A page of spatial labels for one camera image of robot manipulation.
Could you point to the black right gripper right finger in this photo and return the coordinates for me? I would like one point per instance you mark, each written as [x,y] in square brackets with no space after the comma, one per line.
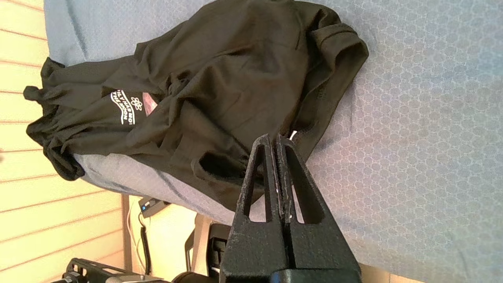
[318,245]

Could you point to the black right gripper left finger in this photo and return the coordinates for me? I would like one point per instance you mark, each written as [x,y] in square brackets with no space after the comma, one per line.
[255,243]

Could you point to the black moon print t-shirt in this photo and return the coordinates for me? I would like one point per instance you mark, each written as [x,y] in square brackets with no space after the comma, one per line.
[220,78]

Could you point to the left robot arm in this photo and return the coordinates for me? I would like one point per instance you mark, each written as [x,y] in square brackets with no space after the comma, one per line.
[90,269]

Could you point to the beige bed base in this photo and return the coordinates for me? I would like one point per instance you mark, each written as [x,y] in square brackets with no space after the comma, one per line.
[385,276]

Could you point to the black power adapter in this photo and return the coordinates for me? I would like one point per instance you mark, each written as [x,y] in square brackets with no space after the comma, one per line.
[153,206]

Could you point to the blue bed sheet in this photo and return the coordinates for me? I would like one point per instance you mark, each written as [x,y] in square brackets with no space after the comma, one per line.
[412,137]

